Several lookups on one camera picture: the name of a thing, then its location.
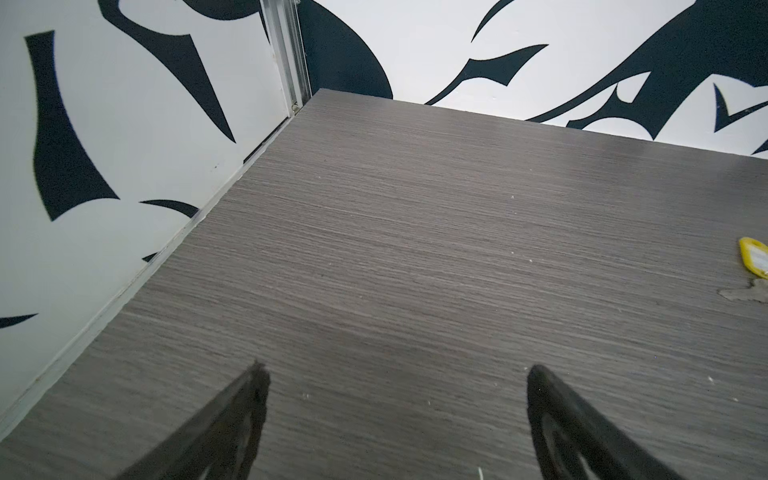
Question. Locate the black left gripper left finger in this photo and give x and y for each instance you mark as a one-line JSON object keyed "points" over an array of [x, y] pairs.
{"points": [[220, 441]]}

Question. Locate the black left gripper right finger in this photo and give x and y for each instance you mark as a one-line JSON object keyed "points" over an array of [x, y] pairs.
{"points": [[573, 440]]}

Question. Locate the yellow key tag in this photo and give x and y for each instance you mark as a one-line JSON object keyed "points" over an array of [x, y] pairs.
{"points": [[754, 256]]}

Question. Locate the silver metal key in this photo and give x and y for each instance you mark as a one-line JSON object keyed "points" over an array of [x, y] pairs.
{"points": [[757, 292]]}

